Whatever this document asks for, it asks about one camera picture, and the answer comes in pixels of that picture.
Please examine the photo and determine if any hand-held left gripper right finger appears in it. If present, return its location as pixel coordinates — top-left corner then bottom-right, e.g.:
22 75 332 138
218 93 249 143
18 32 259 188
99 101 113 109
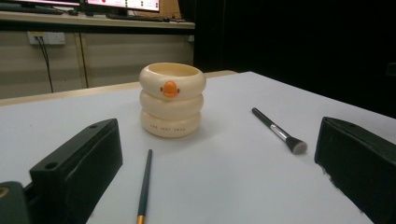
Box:
314 116 396 224

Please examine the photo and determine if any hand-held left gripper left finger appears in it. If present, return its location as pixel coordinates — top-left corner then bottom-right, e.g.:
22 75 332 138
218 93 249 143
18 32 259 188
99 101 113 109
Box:
29 118 123 224

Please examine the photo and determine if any thin dark gold-ferrule brush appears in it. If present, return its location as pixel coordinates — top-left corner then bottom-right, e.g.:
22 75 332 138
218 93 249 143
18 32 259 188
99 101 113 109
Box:
135 148 153 224

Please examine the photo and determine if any black silver-ferrule makeup brush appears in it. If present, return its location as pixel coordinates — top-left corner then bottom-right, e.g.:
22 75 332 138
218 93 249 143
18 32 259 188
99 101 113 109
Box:
251 106 308 156

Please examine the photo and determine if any cream ringed duck cup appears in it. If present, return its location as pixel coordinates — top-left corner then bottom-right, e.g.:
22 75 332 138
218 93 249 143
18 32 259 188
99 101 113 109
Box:
138 62 207 139

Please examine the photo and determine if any black curtain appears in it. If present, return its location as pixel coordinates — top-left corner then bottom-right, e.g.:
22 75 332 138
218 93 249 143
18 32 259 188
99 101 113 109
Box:
192 0 396 119

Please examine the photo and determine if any white table mat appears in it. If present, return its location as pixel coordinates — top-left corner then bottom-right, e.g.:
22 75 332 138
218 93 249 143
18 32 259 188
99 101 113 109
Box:
0 71 396 224

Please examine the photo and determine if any background desk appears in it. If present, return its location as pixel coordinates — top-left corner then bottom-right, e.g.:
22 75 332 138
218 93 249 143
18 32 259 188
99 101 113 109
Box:
0 10 196 35

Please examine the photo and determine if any black keyboard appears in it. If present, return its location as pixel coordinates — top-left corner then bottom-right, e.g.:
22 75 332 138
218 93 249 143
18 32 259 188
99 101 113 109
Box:
105 12 171 23
0 3 64 16

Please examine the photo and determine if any lit computer monitor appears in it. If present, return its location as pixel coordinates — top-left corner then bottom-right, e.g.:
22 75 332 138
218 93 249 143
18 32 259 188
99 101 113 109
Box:
0 0 82 7
85 0 161 13

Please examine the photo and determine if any black wall cable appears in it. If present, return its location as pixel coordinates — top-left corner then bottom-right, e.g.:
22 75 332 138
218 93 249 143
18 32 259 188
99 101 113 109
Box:
35 35 54 93

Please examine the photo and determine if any white wall outlet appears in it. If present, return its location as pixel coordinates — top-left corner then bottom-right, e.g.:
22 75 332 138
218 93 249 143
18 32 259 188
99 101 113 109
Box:
27 31 66 46

